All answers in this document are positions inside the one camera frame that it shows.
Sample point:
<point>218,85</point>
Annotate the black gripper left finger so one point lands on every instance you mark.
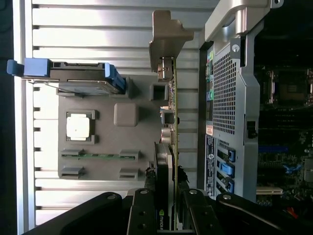
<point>141,215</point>

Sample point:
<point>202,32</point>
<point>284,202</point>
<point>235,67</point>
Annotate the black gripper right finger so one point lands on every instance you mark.
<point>200,215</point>

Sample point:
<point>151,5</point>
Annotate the blue slot retention clip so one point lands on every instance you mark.
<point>231,155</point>
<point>226,169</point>
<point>228,186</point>

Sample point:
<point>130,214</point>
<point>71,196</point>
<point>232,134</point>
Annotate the green RAM stick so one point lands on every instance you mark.
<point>100,156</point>

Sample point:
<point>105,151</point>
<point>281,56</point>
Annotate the white PCI expansion slot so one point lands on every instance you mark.
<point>269,190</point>

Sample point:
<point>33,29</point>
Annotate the grey printed parts rack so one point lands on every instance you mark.
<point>110,147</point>

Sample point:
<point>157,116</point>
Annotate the blue expansion slot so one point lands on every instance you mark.
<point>274,149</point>

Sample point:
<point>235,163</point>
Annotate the silver CPU chip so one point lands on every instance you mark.
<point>78,127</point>

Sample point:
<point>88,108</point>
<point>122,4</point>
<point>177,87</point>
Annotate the open black PC case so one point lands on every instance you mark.
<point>249,98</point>

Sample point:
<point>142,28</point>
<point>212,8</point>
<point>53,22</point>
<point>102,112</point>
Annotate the CPU socket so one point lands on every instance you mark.
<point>288,90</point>

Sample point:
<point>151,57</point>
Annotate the hard disk in blue carrier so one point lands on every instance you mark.
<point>73,73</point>

